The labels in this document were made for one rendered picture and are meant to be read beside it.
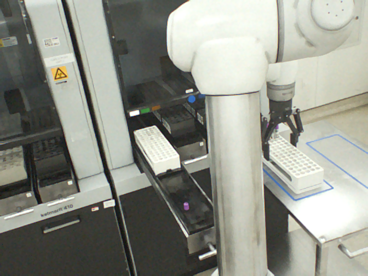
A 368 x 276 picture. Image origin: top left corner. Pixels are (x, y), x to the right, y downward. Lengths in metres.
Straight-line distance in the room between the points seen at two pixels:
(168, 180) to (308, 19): 0.93
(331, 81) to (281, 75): 2.36
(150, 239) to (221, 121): 1.21
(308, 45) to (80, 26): 0.96
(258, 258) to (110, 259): 1.14
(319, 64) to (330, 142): 1.91
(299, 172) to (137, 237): 0.83
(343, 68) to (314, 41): 2.97
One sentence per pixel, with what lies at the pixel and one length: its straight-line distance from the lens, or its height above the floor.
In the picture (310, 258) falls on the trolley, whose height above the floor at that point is 0.28.
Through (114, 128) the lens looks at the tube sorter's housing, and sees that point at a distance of 1.64.
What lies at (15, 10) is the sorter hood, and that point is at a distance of 1.50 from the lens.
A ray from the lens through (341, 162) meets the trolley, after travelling 1.52.
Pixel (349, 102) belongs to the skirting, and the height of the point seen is 0.05.
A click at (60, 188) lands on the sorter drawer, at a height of 0.78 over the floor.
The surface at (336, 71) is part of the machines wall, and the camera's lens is 3.63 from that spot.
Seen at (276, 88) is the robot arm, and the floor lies 1.13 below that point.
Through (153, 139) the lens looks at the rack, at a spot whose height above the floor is 0.86.
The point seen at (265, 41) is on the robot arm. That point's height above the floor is 1.43.
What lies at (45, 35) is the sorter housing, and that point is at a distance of 1.49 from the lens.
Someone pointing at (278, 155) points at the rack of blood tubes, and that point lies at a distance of 1.42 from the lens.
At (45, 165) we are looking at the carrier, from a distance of 1.65.
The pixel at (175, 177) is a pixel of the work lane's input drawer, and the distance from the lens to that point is 1.48.
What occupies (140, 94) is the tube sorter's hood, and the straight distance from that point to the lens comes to 1.59.
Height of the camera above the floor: 1.63
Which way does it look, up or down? 29 degrees down
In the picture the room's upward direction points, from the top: 7 degrees counter-clockwise
